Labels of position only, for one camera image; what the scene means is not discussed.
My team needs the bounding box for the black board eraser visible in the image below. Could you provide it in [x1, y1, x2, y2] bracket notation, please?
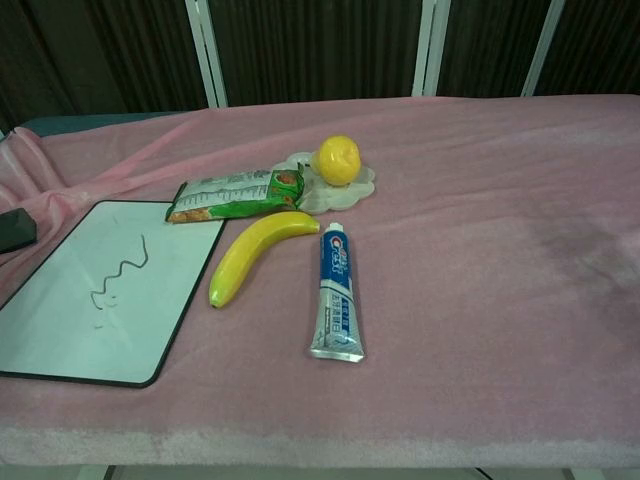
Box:
[0, 208, 39, 254]

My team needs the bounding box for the white flower-shaped plate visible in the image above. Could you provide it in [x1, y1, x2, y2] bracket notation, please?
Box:
[272, 148, 378, 214]

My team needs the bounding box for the blue white toothpaste tube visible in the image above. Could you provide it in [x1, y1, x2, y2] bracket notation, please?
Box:
[307, 222, 367, 364]

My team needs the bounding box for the yellow plastic banana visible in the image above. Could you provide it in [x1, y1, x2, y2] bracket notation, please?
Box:
[208, 210, 321, 311]

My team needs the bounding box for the yellow toy apple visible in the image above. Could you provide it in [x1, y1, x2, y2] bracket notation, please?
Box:
[318, 134, 363, 188]

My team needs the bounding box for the green snack packet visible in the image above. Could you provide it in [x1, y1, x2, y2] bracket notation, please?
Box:
[164, 163, 307, 225]

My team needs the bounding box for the pink velvet tablecloth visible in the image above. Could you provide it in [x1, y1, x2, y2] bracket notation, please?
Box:
[0, 92, 640, 469]

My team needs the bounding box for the white partition frame post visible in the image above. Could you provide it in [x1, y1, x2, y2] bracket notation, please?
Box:
[413, 0, 455, 99]
[519, 0, 577, 98]
[186, 0, 230, 109]

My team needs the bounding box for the white board with black frame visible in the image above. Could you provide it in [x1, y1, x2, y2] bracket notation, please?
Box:
[0, 199, 229, 390]

